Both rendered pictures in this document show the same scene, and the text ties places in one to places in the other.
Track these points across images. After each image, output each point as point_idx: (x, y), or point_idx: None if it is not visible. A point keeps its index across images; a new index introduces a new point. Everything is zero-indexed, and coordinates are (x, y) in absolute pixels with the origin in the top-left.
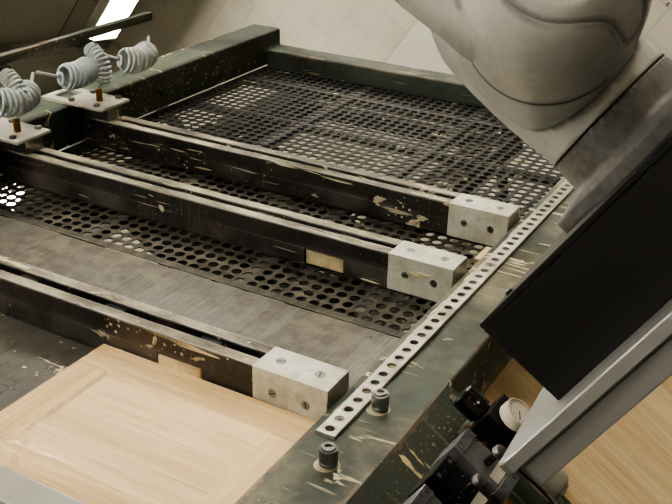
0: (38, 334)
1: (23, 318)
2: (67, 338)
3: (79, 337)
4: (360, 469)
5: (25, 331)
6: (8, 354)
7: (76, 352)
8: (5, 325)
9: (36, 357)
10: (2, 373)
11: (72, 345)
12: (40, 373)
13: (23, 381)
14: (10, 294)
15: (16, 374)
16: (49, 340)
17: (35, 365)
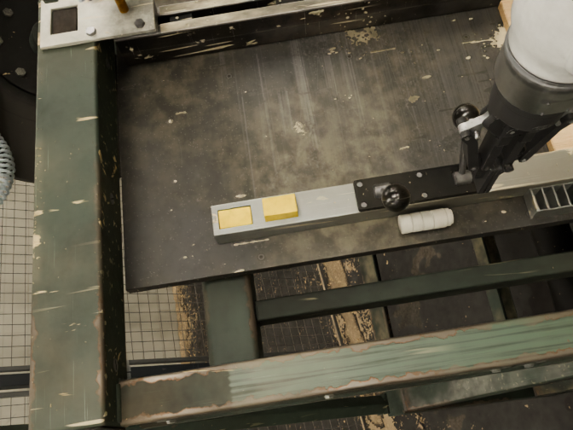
0: (427, 25)
1: (400, 20)
2: (452, 14)
3: (468, 7)
4: None
5: (414, 29)
6: (439, 55)
7: (478, 20)
8: (391, 34)
9: (461, 43)
10: (464, 73)
11: (465, 17)
12: (487, 54)
13: (489, 68)
14: (389, 7)
15: (474, 66)
16: (443, 24)
17: (472, 50)
